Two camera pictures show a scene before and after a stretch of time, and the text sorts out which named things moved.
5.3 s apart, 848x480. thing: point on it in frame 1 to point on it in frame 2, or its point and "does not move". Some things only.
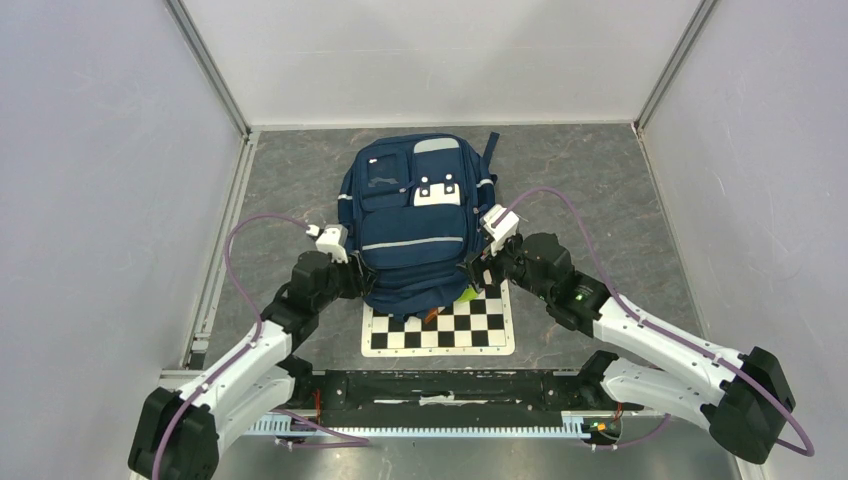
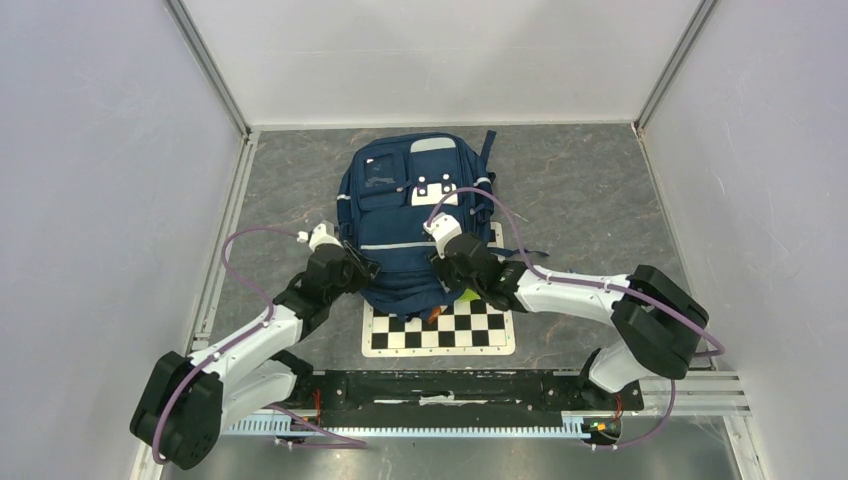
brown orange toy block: [431, 316] does not move
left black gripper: [360, 277] does not move
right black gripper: [476, 265] to [440, 266]
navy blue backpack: [413, 207] does not move
